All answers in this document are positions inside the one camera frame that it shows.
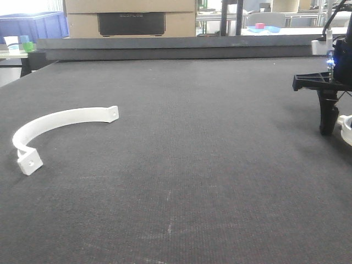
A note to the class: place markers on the white paper cup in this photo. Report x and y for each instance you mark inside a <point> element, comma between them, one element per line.
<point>12,43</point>

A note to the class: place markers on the white PVC clamp piece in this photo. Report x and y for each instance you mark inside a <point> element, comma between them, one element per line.
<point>345,123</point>

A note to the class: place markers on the pink cube on tray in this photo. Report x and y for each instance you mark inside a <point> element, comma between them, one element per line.
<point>259,26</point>

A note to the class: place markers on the white curved PVC clamp half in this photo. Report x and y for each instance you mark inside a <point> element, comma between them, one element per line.
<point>29,159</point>

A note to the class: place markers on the blue tray background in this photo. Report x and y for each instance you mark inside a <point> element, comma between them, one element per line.
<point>271,29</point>

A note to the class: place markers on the grey chair back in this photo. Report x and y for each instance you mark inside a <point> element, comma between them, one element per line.
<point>269,19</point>

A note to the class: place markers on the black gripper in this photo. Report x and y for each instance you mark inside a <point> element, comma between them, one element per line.
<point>336,78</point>

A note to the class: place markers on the cardboard box with black device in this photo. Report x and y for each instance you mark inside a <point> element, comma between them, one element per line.
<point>130,19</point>

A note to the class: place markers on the blue plastic crate background left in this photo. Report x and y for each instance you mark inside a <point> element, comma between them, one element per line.
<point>43,25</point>

